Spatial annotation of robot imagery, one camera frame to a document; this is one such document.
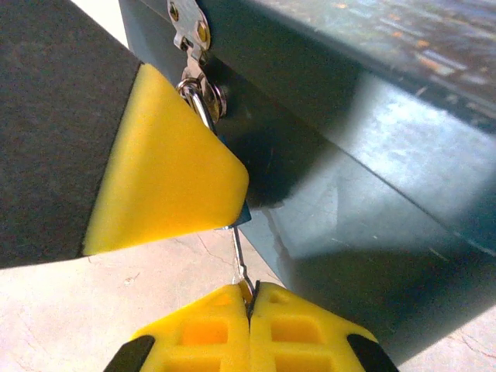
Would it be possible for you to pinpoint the silver metal hasp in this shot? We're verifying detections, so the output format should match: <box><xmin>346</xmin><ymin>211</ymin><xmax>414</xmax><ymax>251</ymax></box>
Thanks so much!
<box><xmin>166</xmin><ymin>0</ymin><xmax>228</xmax><ymax>117</ymax></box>

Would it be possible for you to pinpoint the starry night tin box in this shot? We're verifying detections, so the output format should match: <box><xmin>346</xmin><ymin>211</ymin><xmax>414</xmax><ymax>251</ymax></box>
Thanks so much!
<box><xmin>118</xmin><ymin>0</ymin><xmax>496</xmax><ymax>367</ymax></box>

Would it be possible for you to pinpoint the silver key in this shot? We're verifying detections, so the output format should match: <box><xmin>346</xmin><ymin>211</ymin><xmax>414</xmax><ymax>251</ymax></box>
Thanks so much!
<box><xmin>222</xmin><ymin>226</ymin><xmax>260</xmax><ymax>301</ymax></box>

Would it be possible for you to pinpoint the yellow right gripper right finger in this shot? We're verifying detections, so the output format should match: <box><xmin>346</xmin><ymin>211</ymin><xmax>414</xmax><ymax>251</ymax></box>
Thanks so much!
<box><xmin>249</xmin><ymin>281</ymin><xmax>400</xmax><ymax>372</ymax></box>

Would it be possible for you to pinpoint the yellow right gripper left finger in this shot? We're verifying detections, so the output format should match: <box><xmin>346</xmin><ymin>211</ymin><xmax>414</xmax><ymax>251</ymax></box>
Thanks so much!
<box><xmin>102</xmin><ymin>284</ymin><xmax>253</xmax><ymax>372</ymax></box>

